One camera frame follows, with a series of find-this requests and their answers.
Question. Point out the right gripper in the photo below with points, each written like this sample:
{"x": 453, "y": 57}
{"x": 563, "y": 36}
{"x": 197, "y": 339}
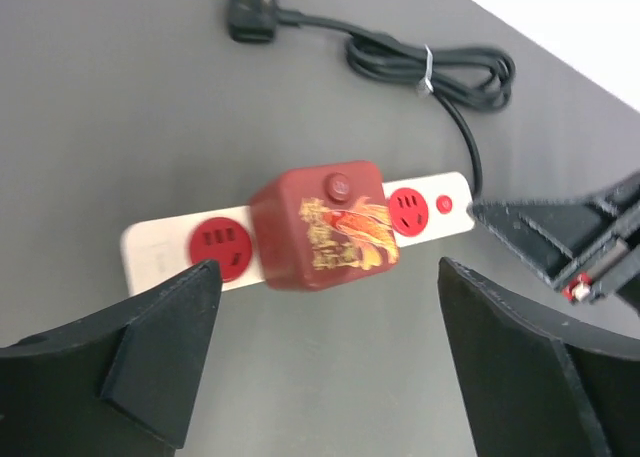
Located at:
{"x": 587, "y": 246}

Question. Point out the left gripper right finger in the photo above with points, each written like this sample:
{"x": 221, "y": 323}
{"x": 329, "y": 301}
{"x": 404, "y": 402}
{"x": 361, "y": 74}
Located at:
{"x": 535, "y": 381}

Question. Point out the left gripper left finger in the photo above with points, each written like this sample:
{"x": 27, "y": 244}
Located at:
{"x": 119, "y": 382}

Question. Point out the beige power strip red sockets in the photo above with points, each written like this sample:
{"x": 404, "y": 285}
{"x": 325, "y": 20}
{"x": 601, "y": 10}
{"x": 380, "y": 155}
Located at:
{"x": 421, "y": 209}

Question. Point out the red patterned plug adapter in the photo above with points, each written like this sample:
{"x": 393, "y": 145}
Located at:
{"x": 323, "y": 226}

